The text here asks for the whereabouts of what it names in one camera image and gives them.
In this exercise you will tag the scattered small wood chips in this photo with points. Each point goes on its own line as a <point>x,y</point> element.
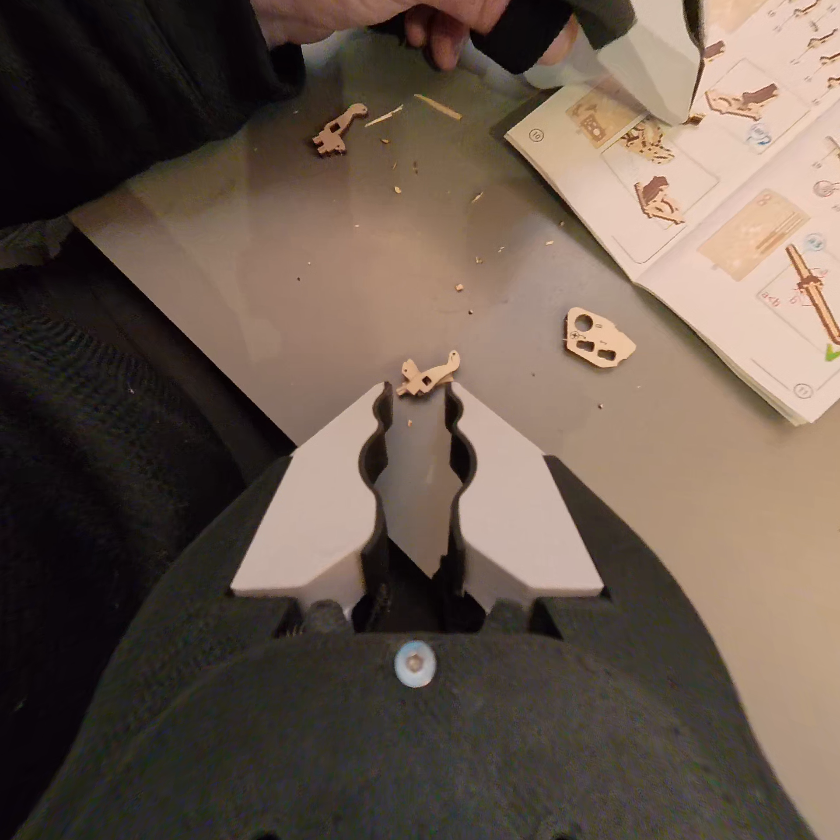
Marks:
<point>459,287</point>

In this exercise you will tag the thin wooden splinter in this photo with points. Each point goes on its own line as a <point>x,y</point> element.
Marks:
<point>384,117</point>
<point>438,107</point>

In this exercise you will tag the wooden plate with holes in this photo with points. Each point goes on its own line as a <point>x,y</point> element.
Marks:
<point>600,341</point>

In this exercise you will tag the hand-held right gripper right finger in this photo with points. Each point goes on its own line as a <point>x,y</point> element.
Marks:
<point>518,518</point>

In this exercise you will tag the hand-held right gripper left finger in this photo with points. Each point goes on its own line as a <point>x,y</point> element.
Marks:
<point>308,518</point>

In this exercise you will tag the grey fabric hem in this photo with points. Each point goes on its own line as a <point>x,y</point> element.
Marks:
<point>29,243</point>

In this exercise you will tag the person's black knit clothing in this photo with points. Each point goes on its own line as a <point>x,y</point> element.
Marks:
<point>98,492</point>

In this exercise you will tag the small light wooden lever part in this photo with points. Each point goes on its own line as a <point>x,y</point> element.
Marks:
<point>423,379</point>

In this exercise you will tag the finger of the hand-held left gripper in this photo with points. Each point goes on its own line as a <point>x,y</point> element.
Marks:
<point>697,26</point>
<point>649,65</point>

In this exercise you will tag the person's left forearm black sleeve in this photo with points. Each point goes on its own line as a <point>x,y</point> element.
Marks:
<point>131,92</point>

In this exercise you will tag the person's left hand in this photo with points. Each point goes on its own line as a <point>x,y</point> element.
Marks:
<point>341,16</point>

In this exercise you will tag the dark wooden hooked part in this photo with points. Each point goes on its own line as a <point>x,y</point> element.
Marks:
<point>338,131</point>

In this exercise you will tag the white instruction booklet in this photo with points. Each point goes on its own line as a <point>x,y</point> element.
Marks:
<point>722,216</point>

